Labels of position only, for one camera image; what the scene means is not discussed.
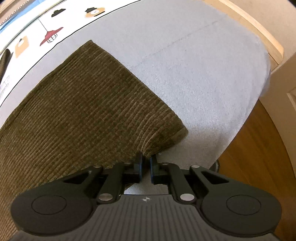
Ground grey printed bed sheet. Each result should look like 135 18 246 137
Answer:
0 0 272 195

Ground brown corduroy pants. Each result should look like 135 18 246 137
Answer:
1 41 188 240

